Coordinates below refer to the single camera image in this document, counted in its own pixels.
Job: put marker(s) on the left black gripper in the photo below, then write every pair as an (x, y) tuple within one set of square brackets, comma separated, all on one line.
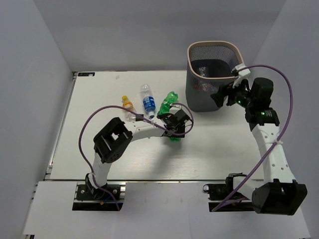
[(180, 133)]

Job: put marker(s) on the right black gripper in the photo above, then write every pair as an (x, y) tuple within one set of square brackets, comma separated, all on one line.
[(224, 91)]

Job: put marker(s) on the green plastic bottle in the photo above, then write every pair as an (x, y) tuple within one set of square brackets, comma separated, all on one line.
[(175, 139), (164, 110)]

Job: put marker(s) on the white cap labelled bottle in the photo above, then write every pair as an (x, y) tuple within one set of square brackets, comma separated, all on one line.
[(208, 87)]

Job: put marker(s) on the clear unlabelled plastic bottle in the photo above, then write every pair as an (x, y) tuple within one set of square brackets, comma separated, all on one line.
[(203, 71)]

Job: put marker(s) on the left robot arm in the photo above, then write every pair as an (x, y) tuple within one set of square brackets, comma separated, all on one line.
[(113, 139)]

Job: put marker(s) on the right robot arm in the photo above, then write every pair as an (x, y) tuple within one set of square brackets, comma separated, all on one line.
[(280, 193)]

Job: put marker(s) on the grey mesh waste bin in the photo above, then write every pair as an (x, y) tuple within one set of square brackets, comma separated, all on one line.
[(220, 57)]

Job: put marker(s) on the blue label clear bottle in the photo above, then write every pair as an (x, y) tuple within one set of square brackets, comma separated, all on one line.
[(148, 100)]

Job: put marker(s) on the black label clear bottle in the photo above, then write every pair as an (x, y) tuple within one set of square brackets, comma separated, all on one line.
[(139, 117)]

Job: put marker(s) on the orange cap small bottle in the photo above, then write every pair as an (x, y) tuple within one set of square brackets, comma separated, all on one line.
[(128, 105)]

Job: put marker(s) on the blue corner label sticker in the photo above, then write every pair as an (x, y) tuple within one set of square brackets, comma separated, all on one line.
[(86, 74)]

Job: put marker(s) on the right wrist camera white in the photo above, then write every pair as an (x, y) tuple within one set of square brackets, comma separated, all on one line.
[(240, 72)]

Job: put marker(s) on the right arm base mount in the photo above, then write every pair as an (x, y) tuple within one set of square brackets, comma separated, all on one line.
[(217, 192)]

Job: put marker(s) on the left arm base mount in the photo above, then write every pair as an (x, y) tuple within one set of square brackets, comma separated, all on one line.
[(84, 200)]

